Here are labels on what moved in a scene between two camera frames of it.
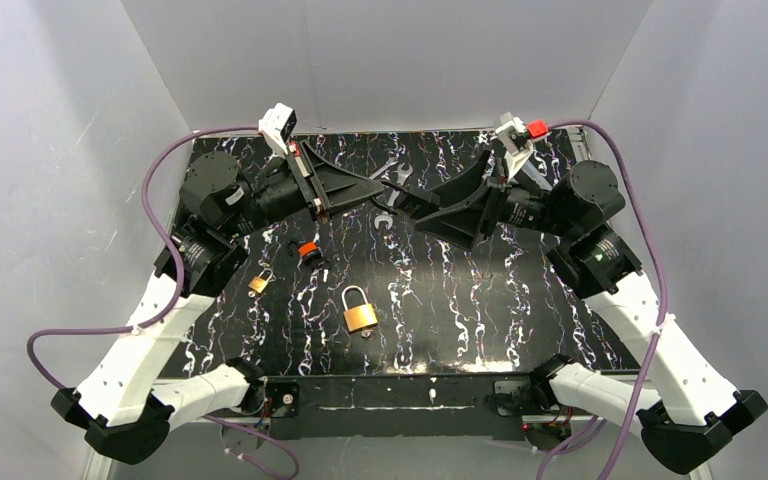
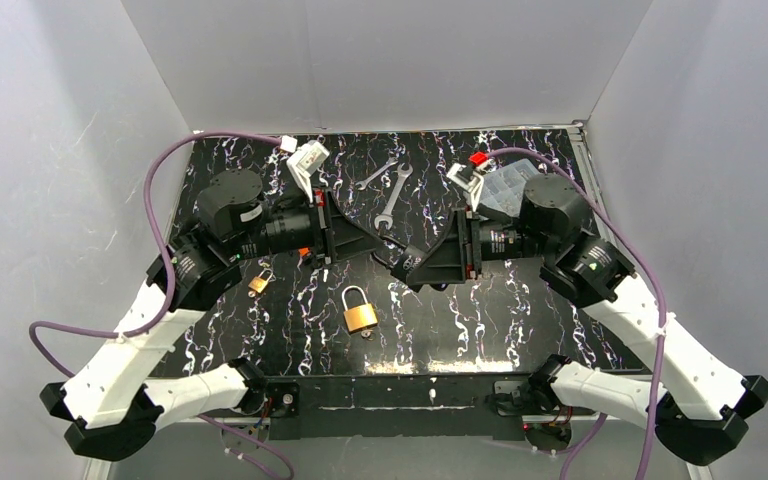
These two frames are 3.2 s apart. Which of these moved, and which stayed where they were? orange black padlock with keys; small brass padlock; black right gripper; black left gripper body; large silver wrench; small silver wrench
Moved: black right gripper; black left gripper body
Stayed: orange black padlock with keys; small silver wrench; large silver wrench; small brass padlock
